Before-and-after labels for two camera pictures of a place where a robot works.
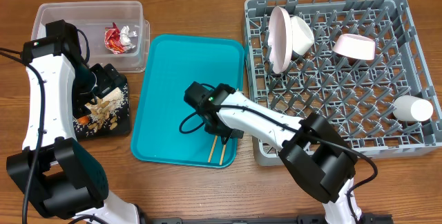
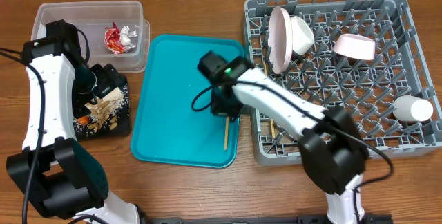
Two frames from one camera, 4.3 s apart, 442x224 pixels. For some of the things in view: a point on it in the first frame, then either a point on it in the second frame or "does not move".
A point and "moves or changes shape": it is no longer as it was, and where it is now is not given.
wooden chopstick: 221,160 moves or changes shape
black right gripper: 216,131 → 219,109
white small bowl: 302,35 does not move
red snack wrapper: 119,41 does not move
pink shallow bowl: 355,46 does not move
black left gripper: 108,79 does not move
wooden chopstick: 212,148 → 272,122
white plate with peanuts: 280,39 does not move
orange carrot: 83,119 does not move
